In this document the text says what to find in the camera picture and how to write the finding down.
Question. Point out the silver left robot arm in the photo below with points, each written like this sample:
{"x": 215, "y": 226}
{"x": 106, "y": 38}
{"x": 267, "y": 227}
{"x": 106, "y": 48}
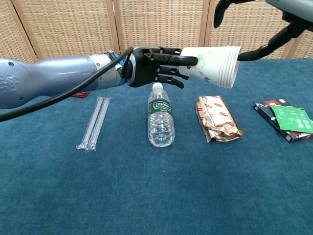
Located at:
{"x": 56, "y": 76}

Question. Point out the woven wooden screen panel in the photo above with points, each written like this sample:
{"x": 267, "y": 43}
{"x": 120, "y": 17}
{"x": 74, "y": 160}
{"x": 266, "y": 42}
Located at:
{"x": 306, "y": 46}
{"x": 68, "y": 29}
{"x": 252, "y": 29}
{"x": 9, "y": 34}
{"x": 161, "y": 24}

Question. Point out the clear plastic water bottle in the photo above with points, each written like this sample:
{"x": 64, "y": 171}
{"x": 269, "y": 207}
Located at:
{"x": 160, "y": 117}

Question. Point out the white floral paper cup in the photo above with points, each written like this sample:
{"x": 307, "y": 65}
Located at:
{"x": 228, "y": 66}
{"x": 207, "y": 66}
{"x": 231, "y": 66}
{"x": 225, "y": 66}
{"x": 234, "y": 66}

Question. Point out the blue velvet tablecloth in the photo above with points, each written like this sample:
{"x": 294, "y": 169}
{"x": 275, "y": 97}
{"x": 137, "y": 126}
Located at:
{"x": 156, "y": 191}

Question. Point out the black flower print box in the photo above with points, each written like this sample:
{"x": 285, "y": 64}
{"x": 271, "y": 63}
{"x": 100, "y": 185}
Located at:
{"x": 262, "y": 111}

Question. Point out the clear wrapped drinking straw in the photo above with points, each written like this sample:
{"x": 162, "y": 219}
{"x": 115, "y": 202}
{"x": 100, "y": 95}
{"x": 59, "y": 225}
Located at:
{"x": 94, "y": 117}
{"x": 100, "y": 120}

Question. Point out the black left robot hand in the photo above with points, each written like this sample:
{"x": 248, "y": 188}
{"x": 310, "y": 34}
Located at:
{"x": 144, "y": 66}

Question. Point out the red certificate folder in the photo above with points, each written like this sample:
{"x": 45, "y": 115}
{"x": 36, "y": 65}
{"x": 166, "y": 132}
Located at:
{"x": 79, "y": 93}
{"x": 82, "y": 97}

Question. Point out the gold foil snack package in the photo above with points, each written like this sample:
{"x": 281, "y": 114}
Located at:
{"x": 217, "y": 117}

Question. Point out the green tea packet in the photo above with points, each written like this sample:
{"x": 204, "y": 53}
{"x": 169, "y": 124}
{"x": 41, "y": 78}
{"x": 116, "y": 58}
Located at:
{"x": 293, "y": 118}

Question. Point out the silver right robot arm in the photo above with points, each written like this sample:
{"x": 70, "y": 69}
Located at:
{"x": 296, "y": 6}

